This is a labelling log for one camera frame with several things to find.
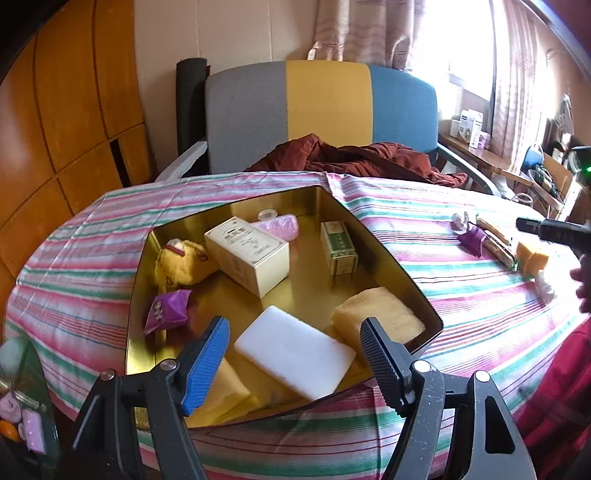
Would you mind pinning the white boxes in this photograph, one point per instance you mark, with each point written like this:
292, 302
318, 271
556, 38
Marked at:
466, 129

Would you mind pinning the small white plastic item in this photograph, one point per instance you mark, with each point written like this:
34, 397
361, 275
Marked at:
459, 222

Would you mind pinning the wooden side table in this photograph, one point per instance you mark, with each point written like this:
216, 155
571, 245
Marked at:
485, 159

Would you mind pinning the small green box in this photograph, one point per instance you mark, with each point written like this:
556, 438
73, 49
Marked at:
339, 249

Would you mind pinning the window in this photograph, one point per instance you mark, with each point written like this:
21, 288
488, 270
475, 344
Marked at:
461, 41

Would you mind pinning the wooden wardrobe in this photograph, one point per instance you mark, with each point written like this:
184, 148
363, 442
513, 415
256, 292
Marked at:
69, 115

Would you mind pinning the yellow sponge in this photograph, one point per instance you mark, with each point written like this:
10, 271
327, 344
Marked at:
531, 258
374, 314
228, 392

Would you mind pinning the person's red garment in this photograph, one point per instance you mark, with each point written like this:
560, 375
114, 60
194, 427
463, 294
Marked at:
563, 392

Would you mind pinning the pink packet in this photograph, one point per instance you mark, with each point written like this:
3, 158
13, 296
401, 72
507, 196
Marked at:
279, 228

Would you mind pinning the striped tablecloth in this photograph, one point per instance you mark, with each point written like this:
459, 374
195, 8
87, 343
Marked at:
92, 240

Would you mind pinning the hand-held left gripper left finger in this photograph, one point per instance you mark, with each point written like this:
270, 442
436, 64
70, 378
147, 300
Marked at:
207, 364

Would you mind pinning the patterned curtain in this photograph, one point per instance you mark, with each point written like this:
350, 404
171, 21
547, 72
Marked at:
512, 92
364, 32

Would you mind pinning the green translucent container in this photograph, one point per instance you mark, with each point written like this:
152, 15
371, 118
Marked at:
14, 364

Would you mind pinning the cream cardboard box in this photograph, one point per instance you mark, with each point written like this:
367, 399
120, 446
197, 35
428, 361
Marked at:
244, 254

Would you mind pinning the dark red cloth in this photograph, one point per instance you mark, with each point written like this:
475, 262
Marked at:
369, 161

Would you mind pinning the yellow patterned pouch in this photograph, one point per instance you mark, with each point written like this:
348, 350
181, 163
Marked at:
180, 270

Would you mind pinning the grey yellow blue chair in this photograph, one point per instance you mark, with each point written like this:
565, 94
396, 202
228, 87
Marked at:
323, 101

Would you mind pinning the clear plastic cap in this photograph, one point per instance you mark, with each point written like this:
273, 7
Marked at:
268, 215

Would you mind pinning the small pink item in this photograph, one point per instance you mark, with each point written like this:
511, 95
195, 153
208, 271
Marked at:
33, 431

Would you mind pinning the person's right hand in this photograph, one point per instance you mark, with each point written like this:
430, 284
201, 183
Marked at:
584, 288

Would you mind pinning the blue bag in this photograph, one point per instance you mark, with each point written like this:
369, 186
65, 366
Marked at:
532, 159

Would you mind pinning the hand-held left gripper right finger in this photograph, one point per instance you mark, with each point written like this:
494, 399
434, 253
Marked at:
383, 364

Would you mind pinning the black rolled mat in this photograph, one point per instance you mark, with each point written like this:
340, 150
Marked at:
189, 106

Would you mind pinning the gold tin box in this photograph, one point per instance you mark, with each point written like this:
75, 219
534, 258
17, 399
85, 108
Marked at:
304, 286

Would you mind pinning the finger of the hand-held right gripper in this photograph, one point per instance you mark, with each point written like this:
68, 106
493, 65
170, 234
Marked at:
530, 225

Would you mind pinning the white foam slab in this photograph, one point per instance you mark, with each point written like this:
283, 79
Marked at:
295, 350

